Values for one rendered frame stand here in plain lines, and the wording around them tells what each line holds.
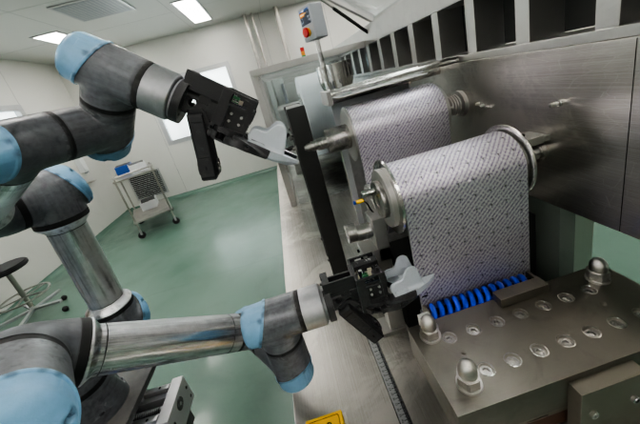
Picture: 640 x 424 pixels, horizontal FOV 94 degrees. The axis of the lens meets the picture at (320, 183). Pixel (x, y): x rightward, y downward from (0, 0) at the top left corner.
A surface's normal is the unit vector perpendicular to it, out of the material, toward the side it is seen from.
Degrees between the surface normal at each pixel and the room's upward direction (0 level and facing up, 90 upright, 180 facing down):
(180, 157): 90
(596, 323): 0
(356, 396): 0
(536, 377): 0
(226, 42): 90
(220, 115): 90
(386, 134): 92
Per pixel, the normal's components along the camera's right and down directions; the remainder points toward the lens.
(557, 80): -0.96, 0.29
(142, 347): 0.72, -0.22
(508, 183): 0.15, 0.29
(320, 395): -0.25, -0.91
